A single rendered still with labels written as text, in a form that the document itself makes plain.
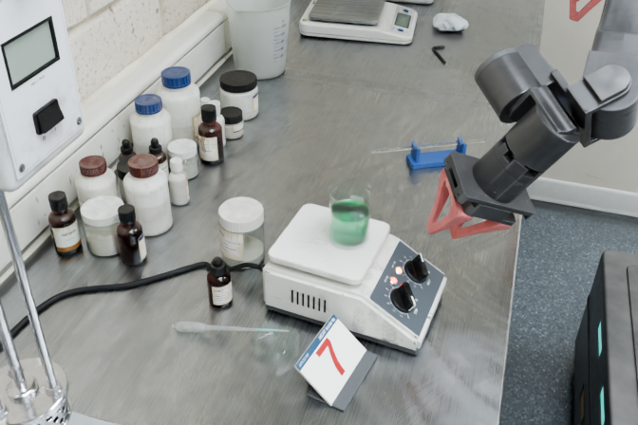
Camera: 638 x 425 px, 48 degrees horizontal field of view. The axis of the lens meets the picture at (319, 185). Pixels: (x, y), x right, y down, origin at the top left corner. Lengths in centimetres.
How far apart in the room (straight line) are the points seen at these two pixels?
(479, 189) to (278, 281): 26
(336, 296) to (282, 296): 7
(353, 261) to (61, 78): 49
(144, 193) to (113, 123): 21
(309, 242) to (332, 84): 62
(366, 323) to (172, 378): 23
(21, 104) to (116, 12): 83
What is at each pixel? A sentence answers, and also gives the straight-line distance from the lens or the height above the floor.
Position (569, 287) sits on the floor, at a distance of 220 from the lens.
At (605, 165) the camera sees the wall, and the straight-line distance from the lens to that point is 247.
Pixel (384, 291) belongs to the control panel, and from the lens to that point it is 85.
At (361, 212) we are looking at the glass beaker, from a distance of 83.
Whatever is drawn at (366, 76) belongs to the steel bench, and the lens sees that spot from 148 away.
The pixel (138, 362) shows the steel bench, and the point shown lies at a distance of 87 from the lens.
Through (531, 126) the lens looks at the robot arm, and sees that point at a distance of 75.
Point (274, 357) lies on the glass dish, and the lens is 83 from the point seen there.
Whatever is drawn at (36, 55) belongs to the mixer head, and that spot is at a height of 122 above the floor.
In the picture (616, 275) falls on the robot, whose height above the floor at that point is 36.
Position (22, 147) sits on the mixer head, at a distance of 42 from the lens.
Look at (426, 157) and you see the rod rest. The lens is 120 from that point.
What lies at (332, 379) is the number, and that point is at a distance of 81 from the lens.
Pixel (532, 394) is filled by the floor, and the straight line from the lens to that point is 188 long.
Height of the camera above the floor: 138
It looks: 34 degrees down
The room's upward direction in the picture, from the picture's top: 1 degrees clockwise
